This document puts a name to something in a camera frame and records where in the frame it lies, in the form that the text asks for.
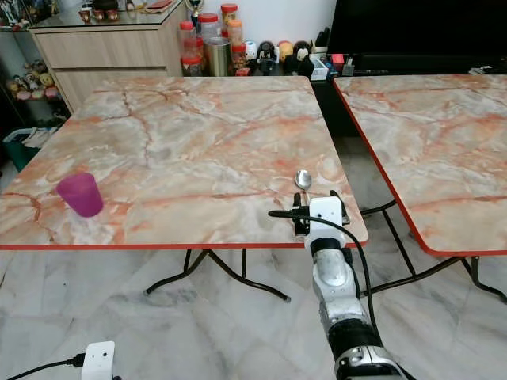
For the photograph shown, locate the silver metal spoon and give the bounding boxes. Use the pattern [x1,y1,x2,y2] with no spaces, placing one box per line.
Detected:
[294,169,313,208]

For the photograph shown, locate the white and blue box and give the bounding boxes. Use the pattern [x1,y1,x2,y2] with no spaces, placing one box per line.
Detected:
[310,60,331,81]

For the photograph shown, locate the black toy figurine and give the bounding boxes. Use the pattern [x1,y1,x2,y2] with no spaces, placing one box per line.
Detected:
[292,40,313,74]
[257,41,276,74]

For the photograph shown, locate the yellow toy figurine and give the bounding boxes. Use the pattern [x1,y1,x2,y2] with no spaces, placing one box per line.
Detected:
[277,40,295,63]

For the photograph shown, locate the small red jar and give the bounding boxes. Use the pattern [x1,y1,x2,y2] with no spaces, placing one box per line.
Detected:
[231,44,249,76]

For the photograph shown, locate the green plastic bin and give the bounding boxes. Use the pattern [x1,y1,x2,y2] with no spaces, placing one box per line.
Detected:
[2,127,61,172]

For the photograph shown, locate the steel canister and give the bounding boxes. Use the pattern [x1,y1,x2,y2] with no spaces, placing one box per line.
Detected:
[204,36,232,78]

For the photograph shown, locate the orange-lid jar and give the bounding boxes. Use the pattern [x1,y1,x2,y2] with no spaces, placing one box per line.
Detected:
[227,19,245,47]

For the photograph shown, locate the papers in bin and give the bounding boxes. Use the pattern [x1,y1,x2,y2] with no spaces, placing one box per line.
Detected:
[17,125,61,149]

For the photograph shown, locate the black television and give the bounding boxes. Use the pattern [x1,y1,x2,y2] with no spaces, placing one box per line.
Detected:
[327,0,507,55]

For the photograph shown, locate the tall red-lid jar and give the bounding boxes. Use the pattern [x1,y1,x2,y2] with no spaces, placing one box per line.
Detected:
[179,20,200,77]

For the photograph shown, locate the clear red-lid jar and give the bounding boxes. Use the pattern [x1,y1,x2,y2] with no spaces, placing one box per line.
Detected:
[198,13,223,40]

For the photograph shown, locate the red-lid jar with yellow contents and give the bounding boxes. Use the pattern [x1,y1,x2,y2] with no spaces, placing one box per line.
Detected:
[220,3,240,25]

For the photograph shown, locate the glass shelf with plush toys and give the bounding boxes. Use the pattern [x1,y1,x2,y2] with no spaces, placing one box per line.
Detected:
[0,26,66,129]

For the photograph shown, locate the purple plastic cup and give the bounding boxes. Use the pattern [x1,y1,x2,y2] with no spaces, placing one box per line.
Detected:
[56,172,104,219]

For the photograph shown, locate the light wooden drawer cabinet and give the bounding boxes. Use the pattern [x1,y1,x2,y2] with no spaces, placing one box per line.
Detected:
[29,5,185,113]

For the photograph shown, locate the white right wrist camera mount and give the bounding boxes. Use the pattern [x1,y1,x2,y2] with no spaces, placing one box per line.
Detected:
[309,196,348,251]

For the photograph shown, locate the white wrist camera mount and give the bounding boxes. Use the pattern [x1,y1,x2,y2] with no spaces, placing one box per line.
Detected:
[83,340,116,380]
[309,196,348,251]

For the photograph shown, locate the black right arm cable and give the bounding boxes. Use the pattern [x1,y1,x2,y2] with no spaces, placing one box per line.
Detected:
[268,207,379,333]

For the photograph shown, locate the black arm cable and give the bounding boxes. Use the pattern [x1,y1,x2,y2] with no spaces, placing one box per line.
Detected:
[268,207,379,333]
[6,354,88,380]

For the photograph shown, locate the black metal table leg frame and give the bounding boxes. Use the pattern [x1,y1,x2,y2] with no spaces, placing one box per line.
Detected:
[144,249,292,303]
[359,196,507,304]

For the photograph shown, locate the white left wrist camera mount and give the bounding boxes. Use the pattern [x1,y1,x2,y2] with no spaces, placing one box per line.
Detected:
[83,340,116,380]

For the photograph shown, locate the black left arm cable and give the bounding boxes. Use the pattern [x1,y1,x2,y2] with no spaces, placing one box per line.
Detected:
[6,354,88,380]

